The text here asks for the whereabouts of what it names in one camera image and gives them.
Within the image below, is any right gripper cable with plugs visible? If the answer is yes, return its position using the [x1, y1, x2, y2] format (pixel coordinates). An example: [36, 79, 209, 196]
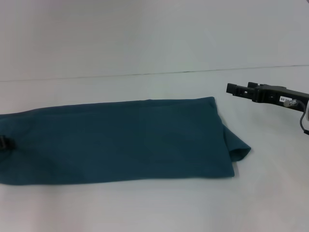
[282, 99, 309, 136]

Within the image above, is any teal blue FREE! t-shirt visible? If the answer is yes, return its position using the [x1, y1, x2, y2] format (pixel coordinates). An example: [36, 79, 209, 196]
[0, 96, 253, 187]

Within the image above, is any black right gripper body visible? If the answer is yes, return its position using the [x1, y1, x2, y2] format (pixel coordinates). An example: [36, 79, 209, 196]
[252, 83, 309, 114]

